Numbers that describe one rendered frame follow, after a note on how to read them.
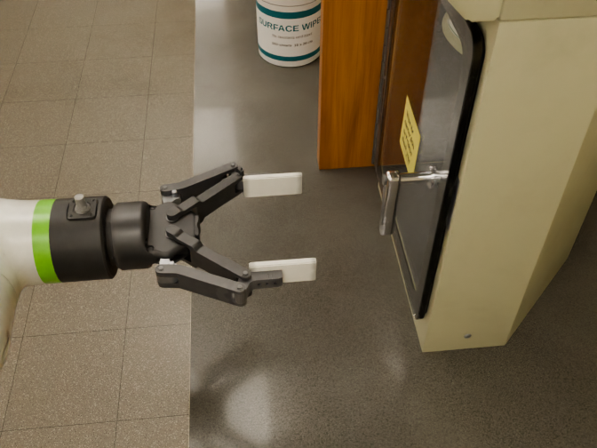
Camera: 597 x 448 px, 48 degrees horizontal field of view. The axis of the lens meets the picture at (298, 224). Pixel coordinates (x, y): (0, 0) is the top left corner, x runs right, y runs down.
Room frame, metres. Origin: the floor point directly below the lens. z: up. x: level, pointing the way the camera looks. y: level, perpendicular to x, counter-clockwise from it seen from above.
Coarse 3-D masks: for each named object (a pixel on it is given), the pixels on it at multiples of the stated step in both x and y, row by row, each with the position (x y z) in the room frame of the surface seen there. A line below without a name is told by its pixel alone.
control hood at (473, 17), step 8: (448, 0) 0.49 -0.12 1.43; (456, 0) 0.49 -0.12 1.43; (464, 0) 0.49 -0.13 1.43; (472, 0) 0.49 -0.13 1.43; (480, 0) 0.49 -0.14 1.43; (488, 0) 0.49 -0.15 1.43; (496, 0) 0.49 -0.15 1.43; (456, 8) 0.49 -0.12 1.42; (464, 8) 0.49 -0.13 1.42; (472, 8) 0.49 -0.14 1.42; (480, 8) 0.49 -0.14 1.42; (488, 8) 0.49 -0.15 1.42; (496, 8) 0.49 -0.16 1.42; (464, 16) 0.49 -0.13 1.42; (472, 16) 0.49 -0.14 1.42; (480, 16) 0.49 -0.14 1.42; (488, 16) 0.49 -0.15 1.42; (496, 16) 0.49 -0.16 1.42
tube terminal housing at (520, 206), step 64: (512, 0) 0.49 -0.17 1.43; (576, 0) 0.50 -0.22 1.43; (512, 64) 0.49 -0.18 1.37; (576, 64) 0.50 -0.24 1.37; (512, 128) 0.49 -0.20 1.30; (576, 128) 0.50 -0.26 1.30; (512, 192) 0.50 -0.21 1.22; (576, 192) 0.55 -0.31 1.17; (448, 256) 0.49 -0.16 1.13; (512, 256) 0.50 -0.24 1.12; (448, 320) 0.49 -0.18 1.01; (512, 320) 0.50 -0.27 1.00
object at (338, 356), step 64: (256, 64) 1.17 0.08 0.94; (256, 128) 0.96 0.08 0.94; (320, 192) 0.79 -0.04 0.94; (256, 256) 0.66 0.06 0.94; (320, 256) 0.66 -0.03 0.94; (384, 256) 0.66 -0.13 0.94; (576, 256) 0.66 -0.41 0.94; (192, 320) 0.54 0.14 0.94; (256, 320) 0.54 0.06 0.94; (320, 320) 0.54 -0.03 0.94; (384, 320) 0.54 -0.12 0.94; (576, 320) 0.54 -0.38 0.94; (192, 384) 0.44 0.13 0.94; (256, 384) 0.44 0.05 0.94; (320, 384) 0.44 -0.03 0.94; (384, 384) 0.44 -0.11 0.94; (448, 384) 0.44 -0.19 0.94; (512, 384) 0.44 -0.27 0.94; (576, 384) 0.44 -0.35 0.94
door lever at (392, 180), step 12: (432, 168) 0.54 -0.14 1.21; (384, 180) 0.53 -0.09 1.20; (396, 180) 0.53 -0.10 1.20; (408, 180) 0.53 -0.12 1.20; (420, 180) 0.53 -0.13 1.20; (432, 180) 0.53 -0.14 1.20; (384, 192) 0.54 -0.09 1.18; (396, 192) 0.53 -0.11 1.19; (384, 204) 0.53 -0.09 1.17; (396, 204) 0.53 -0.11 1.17; (384, 216) 0.53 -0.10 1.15; (384, 228) 0.53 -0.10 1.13
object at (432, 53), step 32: (416, 0) 0.69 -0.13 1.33; (416, 32) 0.67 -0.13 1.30; (448, 32) 0.57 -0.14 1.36; (480, 32) 0.51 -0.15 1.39; (416, 64) 0.66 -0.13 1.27; (448, 64) 0.55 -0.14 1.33; (416, 96) 0.64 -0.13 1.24; (448, 96) 0.54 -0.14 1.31; (384, 128) 0.77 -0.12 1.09; (448, 128) 0.52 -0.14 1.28; (384, 160) 0.74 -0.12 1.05; (416, 160) 0.60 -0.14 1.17; (448, 160) 0.50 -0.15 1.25; (416, 192) 0.58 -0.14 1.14; (448, 192) 0.50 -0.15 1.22; (416, 224) 0.56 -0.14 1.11; (416, 256) 0.54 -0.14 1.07; (416, 288) 0.52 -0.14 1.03
